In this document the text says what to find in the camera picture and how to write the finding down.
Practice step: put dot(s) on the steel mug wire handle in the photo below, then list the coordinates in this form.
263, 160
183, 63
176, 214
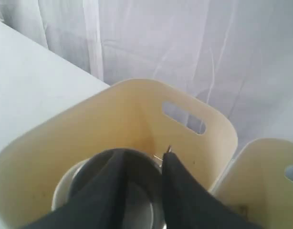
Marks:
143, 205

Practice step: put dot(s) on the cream bin with circle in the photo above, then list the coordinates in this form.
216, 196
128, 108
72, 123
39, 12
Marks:
142, 114

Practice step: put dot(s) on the white curtain backdrop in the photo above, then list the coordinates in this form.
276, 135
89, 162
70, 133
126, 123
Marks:
234, 55

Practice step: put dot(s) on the white round bowl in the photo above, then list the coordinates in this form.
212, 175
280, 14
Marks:
62, 189

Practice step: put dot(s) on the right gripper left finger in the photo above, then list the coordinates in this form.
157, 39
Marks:
99, 205

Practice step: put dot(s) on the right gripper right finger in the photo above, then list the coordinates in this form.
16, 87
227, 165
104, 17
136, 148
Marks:
188, 205

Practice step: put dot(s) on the cream bin with triangle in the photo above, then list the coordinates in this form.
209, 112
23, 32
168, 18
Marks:
255, 183

